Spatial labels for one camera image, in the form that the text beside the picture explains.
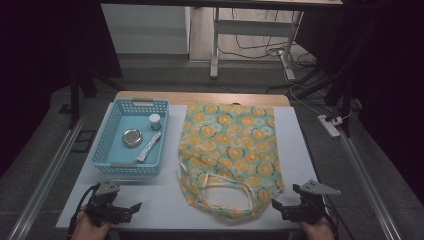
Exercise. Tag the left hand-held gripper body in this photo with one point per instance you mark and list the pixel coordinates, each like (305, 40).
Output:
(103, 208)

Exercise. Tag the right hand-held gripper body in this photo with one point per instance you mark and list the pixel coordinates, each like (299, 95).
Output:
(310, 206)

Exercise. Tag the light blue plastic basket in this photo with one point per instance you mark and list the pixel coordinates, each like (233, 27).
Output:
(115, 151)

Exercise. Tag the white tube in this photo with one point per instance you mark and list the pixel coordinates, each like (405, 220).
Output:
(149, 146)

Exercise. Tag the round silver tin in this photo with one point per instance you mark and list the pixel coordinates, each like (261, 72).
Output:
(132, 137)

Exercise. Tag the orange fruit print cloth bag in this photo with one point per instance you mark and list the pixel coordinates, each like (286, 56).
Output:
(230, 146)

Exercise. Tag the small jar with white lid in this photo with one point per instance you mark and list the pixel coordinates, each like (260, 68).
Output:
(155, 121)

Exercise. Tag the person's right hand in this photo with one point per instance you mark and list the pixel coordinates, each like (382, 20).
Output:
(316, 230)

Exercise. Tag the person's left hand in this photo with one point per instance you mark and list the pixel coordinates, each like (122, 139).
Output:
(87, 230)

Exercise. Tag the white mat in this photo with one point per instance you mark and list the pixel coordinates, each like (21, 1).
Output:
(166, 200)

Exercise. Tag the white power strip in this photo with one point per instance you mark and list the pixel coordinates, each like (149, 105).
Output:
(328, 126)

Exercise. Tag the black stand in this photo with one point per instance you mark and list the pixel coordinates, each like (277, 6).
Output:
(343, 83)
(75, 100)

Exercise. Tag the white desk with metal legs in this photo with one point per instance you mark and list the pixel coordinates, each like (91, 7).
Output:
(253, 28)

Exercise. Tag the white cabinet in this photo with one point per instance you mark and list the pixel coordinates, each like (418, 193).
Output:
(143, 30)

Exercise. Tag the metal floor rail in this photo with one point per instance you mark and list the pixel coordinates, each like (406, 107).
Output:
(370, 186)
(46, 180)

